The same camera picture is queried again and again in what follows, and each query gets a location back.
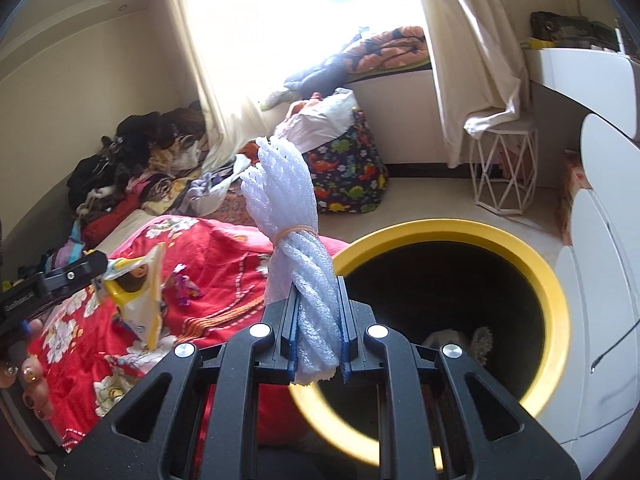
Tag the cream curtain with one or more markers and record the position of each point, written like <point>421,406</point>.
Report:
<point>465,50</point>
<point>220,85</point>

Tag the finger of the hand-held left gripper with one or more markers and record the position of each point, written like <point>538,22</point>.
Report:
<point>75,272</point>

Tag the white window seat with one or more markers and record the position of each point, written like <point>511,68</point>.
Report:
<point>400,115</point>

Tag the white rounded dresser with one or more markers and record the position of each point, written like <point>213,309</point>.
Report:
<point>600,285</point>

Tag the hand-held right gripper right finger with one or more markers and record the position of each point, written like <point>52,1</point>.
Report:
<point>348,345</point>

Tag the orange patterned quilt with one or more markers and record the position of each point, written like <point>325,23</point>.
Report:
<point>390,47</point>

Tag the white vanity desk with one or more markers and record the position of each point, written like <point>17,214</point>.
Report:
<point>580,80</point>

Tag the orange printed cardboard box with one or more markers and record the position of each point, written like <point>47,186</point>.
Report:
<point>571,195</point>

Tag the pile of colourful clothes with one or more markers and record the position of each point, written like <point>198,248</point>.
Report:
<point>65,255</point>

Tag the lavender and white cloth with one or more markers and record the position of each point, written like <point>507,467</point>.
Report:
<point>215,185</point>

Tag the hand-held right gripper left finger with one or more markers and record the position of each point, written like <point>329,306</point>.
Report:
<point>292,345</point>

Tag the small white foam net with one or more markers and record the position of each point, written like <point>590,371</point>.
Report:
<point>481,342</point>

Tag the black-framed window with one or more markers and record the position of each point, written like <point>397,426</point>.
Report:
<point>300,10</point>

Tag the yellow box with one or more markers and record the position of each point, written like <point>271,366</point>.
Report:
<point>537,44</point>

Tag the orange paisley fabric bag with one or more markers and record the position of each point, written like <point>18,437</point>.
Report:
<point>235,207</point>

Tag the dinosaur print laundry basket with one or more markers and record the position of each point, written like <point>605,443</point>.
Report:
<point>350,175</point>

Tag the red floral blanket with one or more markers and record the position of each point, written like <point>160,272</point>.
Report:
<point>215,260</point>

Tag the colourful candy wrapper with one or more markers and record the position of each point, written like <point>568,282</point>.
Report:
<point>185,287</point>

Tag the pink cloth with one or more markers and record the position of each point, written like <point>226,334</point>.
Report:
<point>302,105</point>

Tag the dark camouflage bag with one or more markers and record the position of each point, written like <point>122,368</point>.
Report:
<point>570,30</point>

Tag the red cloth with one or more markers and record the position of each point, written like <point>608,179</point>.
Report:
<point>107,222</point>

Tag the person's left hand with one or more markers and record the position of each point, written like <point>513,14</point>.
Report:
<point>30,390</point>

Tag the light green pillow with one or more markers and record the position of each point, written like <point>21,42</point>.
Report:
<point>277,100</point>

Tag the pile of dark clothes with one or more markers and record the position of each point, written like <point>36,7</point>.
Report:
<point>125,155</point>

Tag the white cloth bundle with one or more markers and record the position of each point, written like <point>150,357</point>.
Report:
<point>320,120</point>

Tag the yellow snack packet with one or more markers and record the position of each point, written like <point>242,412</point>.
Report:
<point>137,300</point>

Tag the brown floral blanket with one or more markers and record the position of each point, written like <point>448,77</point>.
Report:
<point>157,192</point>

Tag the beige bed sheet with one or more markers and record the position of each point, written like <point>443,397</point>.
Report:
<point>130,222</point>

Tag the white foam net bundle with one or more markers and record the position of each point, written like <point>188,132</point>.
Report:
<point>295,210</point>

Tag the white paper wad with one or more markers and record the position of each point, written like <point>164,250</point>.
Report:
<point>445,342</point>

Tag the yellow-rimmed black trash bin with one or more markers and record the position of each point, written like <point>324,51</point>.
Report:
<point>550,285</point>

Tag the dark puffer jacket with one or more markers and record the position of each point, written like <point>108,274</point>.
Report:
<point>320,72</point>

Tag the grey bed headboard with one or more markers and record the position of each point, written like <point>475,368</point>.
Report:
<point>35,240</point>

